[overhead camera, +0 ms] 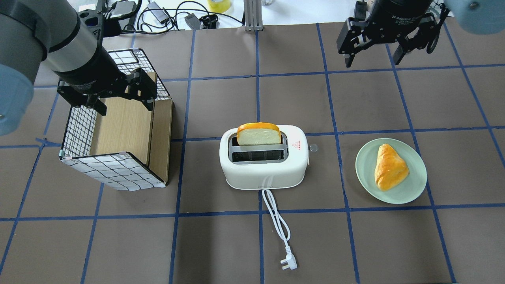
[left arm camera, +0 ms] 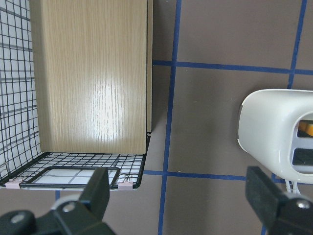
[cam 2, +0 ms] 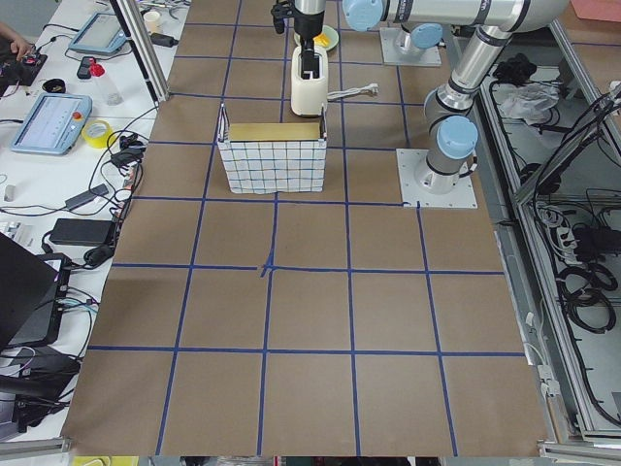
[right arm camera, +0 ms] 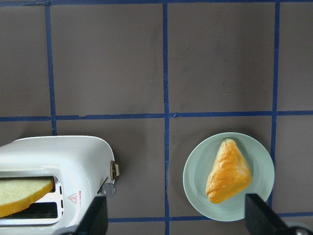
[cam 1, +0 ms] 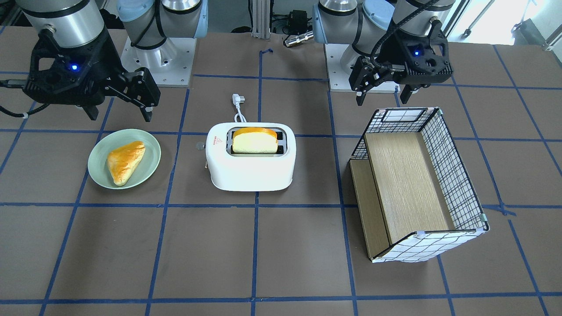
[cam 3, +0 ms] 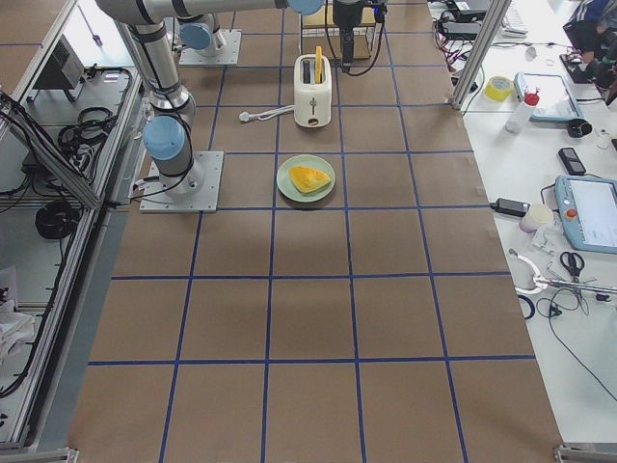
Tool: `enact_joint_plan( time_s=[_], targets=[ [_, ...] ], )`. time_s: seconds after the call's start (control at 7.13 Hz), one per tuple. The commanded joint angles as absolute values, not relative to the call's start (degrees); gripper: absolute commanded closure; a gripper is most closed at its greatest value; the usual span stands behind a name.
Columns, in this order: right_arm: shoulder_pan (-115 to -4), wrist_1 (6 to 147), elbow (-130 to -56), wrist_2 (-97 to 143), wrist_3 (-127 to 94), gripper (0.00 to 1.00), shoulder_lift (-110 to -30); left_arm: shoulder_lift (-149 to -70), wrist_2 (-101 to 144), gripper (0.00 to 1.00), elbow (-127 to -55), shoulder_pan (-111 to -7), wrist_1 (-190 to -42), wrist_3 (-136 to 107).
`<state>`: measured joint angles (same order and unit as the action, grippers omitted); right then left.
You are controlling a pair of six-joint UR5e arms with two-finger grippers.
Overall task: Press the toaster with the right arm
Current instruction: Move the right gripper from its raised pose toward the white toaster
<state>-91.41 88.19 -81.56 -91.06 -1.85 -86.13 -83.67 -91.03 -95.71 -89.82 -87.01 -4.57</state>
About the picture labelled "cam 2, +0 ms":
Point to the aluminium frame post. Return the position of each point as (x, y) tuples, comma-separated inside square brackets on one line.
[(135, 31)]

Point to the black monitor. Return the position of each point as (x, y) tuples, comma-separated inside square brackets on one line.
[(32, 287)]

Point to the black phone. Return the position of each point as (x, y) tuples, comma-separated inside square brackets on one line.
[(83, 72)]

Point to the green plate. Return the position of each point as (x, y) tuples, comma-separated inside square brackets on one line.
[(332, 34)]

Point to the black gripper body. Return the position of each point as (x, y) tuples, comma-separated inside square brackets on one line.
[(309, 26)]

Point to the paper cup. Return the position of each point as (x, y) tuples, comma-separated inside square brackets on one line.
[(153, 22)]

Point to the wire basket with checked cloth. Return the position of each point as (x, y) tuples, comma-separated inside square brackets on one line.
[(266, 158)]

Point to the blue teach pendant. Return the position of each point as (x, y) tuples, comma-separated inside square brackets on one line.
[(53, 125), (101, 35)]

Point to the blue teach pendant far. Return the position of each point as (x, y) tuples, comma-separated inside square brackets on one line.
[(101, 35)]

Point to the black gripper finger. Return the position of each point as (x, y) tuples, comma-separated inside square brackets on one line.
[(307, 60)]

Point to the clear bottle red cap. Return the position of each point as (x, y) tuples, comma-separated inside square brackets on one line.
[(104, 83)]

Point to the white toaster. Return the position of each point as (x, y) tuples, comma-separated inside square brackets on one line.
[(309, 96)]

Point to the blue teach pendant near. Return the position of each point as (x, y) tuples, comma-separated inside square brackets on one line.
[(53, 125)]

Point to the triangular yellow pastry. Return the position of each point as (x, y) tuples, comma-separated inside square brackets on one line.
[(322, 40)]

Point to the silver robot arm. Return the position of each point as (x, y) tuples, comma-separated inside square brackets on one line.
[(446, 108), (308, 7)]

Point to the black round small bowl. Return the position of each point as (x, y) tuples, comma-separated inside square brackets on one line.
[(54, 86)]

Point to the black power adapter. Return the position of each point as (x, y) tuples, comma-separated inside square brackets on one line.
[(81, 232)]

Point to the yellow tape roll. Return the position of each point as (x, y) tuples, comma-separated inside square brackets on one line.
[(97, 133)]

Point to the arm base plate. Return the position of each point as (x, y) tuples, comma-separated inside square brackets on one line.
[(417, 47), (421, 187)]

